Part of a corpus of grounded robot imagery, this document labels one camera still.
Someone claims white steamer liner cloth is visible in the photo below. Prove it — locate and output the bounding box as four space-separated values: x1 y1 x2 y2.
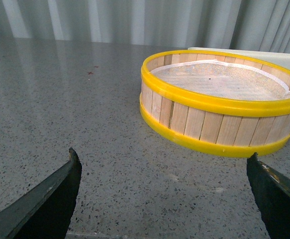
151 60 290 101

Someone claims yellow rimmed bamboo steamer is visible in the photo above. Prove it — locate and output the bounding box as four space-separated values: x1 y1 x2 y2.
140 50 290 157

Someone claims cream rectangular serving tray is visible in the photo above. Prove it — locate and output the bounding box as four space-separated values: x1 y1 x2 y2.
188 47 290 70

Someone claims grey pleated curtain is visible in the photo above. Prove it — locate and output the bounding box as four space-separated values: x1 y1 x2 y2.
0 0 290 53

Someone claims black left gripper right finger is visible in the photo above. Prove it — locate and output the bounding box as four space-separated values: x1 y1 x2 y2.
247 152 290 239

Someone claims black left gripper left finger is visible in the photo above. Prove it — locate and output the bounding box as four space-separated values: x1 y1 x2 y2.
0 148 82 239

